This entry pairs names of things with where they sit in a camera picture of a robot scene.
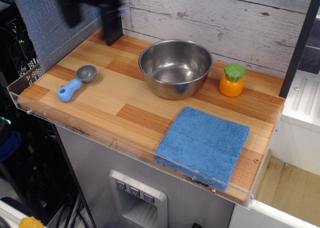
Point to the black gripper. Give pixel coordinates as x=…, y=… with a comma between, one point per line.
x=71, y=9

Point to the blue handled grey spoon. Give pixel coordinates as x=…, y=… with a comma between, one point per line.
x=84, y=75

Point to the blue folded cloth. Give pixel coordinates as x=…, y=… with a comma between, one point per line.
x=203, y=146

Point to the blue fabric panel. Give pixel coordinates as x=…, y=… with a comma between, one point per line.
x=47, y=28

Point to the stainless steel bowl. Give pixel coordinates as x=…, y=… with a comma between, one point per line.
x=175, y=69

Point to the orange toy carrot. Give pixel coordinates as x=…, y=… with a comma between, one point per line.
x=232, y=82

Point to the grey ice dispenser panel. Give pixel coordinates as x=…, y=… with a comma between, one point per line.
x=138, y=204

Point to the silver toy fridge cabinet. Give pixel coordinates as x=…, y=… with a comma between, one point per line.
x=92, y=164

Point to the white toy sink unit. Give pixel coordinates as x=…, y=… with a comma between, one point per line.
x=287, y=191

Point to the black vertical post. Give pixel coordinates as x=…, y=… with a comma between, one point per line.
x=111, y=24

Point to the black right post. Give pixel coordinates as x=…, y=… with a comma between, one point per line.
x=300, y=47

